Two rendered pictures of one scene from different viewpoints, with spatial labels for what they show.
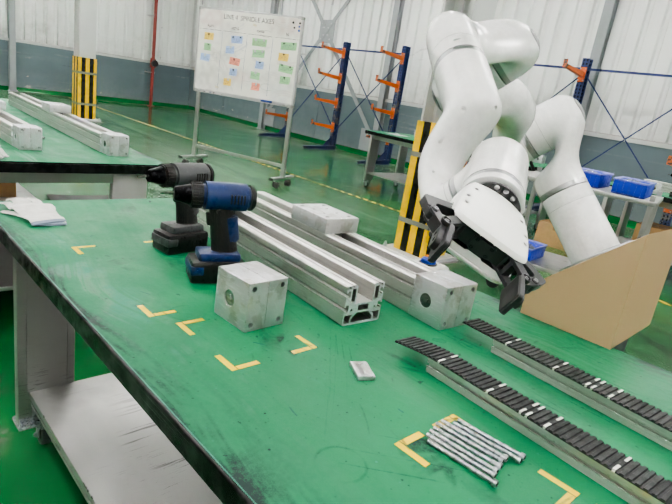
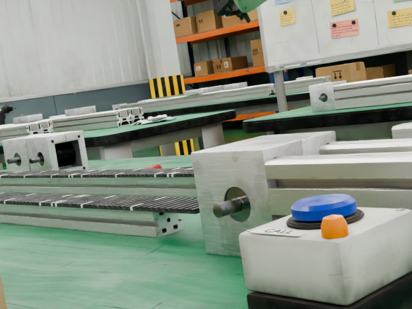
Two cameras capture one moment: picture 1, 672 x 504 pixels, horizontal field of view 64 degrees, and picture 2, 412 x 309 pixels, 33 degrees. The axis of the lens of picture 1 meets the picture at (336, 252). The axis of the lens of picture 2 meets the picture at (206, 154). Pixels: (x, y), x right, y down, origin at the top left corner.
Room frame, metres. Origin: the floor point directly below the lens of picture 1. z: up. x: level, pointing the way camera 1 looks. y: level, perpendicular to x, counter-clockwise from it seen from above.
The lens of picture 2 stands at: (1.74, -0.31, 0.93)
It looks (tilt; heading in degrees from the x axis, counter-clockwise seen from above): 6 degrees down; 179
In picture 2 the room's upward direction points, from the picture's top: 9 degrees counter-clockwise
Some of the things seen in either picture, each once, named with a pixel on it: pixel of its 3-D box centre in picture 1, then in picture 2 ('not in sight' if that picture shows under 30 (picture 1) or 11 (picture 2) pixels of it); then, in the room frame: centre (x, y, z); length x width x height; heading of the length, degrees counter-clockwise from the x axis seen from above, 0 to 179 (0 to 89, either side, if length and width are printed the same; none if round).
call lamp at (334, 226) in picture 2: not in sight; (333, 224); (1.36, -0.24, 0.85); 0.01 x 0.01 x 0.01
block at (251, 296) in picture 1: (255, 294); not in sight; (0.96, 0.14, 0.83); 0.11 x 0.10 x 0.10; 137
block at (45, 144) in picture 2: not in sight; (52, 156); (0.19, -0.61, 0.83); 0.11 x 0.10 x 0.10; 129
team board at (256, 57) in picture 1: (243, 97); not in sight; (6.83, 1.43, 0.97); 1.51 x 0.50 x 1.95; 65
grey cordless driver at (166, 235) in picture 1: (172, 207); not in sight; (1.28, 0.41, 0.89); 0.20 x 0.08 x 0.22; 143
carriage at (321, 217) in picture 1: (323, 222); not in sight; (1.44, 0.05, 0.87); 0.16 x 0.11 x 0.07; 41
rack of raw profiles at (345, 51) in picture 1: (326, 95); not in sight; (11.55, 0.70, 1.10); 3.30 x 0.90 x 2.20; 45
